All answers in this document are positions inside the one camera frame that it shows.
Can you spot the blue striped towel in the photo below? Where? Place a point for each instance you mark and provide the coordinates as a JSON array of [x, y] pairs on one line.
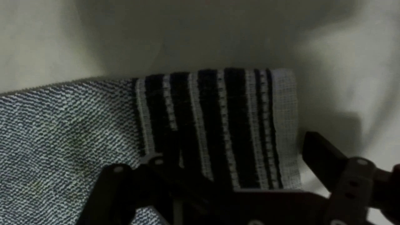
[[63, 133]]

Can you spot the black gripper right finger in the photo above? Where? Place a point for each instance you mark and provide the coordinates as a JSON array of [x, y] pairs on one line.
[[354, 188]]

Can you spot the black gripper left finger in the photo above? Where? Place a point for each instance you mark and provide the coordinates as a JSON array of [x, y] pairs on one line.
[[117, 195]]

